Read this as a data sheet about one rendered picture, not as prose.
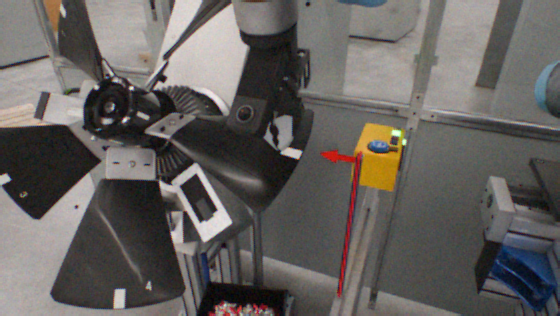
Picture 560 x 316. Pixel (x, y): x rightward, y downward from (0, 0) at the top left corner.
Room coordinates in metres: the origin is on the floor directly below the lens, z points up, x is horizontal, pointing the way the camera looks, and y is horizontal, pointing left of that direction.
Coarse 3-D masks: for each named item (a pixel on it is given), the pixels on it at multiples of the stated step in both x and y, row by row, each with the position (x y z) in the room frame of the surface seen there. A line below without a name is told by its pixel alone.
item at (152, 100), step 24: (96, 96) 0.60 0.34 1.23; (120, 96) 0.58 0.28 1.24; (144, 96) 0.60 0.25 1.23; (168, 96) 0.68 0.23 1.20; (96, 120) 0.57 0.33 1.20; (120, 120) 0.56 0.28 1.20; (144, 120) 0.57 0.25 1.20; (120, 144) 0.57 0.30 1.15; (144, 144) 0.61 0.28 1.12; (168, 144) 0.61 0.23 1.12
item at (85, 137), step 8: (80, 120) 0.61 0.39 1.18; (72, 128) 0.61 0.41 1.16; (80, 128) 0.61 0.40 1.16; (80, 136) 0.61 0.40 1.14; (88, 136) 0.61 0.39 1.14; (88, 144) 0.61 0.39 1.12; (96, 144) 0.62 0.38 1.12; (104, 144) 0.62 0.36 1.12; (112, 144) 0.62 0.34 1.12; (96, 152) 0.62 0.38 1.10; (104, 152) 0.62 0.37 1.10
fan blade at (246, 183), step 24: (192, 120) 0.59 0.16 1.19; (216, 120) 0.59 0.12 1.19; (312, 120) 0.55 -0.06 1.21; (192, 144) 0.51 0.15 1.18; (216, 144) 0.51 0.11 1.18; (240, 144) 0.50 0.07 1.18; (264, 144) 0.50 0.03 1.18; (216, 168) 0.46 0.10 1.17; (240, 168) 0.46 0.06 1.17; (264, 168) 0.45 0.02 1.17; (288, 168) 0.45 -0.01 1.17; (240, 192) 0.42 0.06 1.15; (264, 192) 0.42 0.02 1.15
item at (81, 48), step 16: (64, 0) 0.83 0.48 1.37; (80, 0) 0.77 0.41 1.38; (80, 16) 0.76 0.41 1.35; (80, 32) 0.75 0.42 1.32; (64, 48) 0.83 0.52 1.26; (80, 48) 0.77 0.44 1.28; (96, 48) 0.69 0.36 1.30; (80, 64) 0.79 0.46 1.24; (96, 64) 0.71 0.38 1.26; (96, 80) 0.74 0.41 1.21
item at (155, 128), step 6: (174, 114) 0.63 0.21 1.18; (180, 114) 0.63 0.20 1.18; (162, 120) 0.60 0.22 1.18; (168, 120) 0.60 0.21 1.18; (180, 120) 0.60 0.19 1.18; (186, 120) 0.60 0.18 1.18; (150, 126) 0.57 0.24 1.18; (156, 126) 0.58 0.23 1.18; (162, 126) 0.58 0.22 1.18; (168, 126) 0.58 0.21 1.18; (174, 126) 0.58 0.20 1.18; (180, 126) 0.58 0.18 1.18; (150, 132) 0.55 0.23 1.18; (156, 132) 0.55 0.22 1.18; (162, 132) 0.55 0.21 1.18; (168, 132) 0.55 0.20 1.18; (174, 132) 0.55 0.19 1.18; (168, 138) 0.54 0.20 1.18
